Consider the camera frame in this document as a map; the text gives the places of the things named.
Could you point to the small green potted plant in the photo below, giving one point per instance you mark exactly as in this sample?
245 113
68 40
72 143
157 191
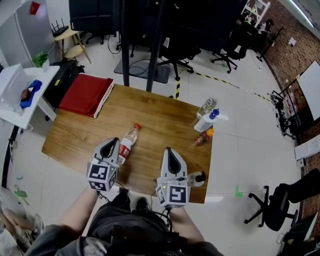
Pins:
40 60

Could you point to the long ceiling light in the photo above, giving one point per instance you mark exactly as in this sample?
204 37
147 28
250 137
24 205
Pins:
301 12

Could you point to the black equipment case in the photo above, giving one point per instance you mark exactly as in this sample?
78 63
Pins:
62 80

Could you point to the white storage shelf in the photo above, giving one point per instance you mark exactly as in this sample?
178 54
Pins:
257 10

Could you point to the clear plastic bottle plain label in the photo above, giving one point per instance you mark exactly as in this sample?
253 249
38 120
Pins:
207 106

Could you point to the red paper ornament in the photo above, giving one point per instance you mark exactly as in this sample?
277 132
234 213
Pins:
34 7

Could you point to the person's right forearm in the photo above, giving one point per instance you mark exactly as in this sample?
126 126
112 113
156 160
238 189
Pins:
187 225

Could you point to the black router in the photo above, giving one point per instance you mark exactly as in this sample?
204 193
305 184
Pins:
60 30

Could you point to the white box appliance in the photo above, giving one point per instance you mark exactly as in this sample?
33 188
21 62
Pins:
11 85

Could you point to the white flat box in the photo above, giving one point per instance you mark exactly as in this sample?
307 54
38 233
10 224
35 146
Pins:
307 147

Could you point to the white refrigerator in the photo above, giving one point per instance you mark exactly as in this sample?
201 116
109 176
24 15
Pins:
22 32

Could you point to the white pump bottle blue nozzle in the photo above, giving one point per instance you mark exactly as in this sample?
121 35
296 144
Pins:
205 122

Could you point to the person's right black shoe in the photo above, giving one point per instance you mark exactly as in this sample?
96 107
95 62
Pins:
141 203

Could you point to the black chest-mounted pack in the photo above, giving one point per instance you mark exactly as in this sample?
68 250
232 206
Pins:
145 236

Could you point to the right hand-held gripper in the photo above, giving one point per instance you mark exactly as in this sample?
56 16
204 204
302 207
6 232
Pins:
178 195

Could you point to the white paper notice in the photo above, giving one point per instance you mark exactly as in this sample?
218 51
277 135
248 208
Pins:
292 41

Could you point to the blue plastic object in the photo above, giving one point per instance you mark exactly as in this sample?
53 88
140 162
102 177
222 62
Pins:
33 90

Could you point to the person's body in grey clothing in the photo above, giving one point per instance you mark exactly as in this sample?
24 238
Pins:
112 220

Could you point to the orange drink bottle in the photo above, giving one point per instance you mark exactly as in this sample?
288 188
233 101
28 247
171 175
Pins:
203 137

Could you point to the clear plastic bottle red label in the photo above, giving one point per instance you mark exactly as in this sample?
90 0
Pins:
128 142

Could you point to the black coat rack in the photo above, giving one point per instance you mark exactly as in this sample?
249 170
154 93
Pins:
267 37

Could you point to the person's left forearm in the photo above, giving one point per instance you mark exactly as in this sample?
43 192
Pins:
77 212

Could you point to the light wooden stool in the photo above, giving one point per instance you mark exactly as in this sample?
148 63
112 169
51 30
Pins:
67 35

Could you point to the black mesh office chair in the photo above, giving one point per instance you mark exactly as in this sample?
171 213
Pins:
280 207

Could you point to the red folded cloth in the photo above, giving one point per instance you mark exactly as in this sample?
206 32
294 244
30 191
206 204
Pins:
85 95

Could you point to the white whiteboard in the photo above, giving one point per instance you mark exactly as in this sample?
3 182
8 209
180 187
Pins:
311 87

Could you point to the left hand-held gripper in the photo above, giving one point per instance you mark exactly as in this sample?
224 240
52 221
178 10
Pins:
98 172

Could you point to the green tape scraps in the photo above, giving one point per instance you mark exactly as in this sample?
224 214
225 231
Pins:
20 193

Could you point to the white side table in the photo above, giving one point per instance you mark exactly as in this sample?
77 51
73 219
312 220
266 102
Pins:
47 75

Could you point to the clear pump sanitizer bottle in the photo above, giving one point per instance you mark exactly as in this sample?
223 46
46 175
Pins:
195 179

